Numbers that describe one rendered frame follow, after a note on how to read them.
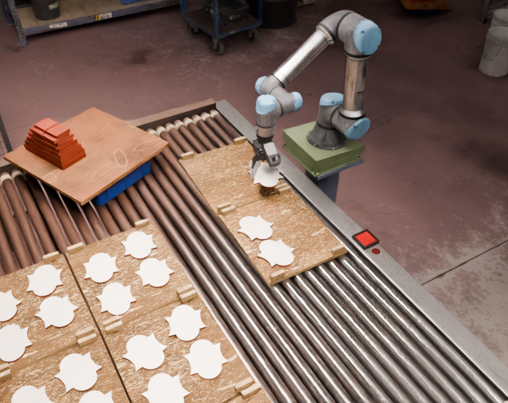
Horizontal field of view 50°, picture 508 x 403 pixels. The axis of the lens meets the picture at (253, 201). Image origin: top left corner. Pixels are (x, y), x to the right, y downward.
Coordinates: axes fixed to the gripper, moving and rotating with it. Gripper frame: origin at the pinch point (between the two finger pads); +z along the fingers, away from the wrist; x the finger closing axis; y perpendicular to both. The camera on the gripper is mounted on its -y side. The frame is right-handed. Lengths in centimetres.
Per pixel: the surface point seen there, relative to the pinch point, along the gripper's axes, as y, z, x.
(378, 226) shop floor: 49, 104, -96
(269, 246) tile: -31.5, 8.2, 9.4
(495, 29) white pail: 218, 71, -298
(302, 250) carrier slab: -36.4, 9.3, -2.4
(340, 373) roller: -87, 11, 5
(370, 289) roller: -60, 11, -19
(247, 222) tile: -16.5, 8.2, 13.2
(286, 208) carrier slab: -12.0, 9.4, -4.8
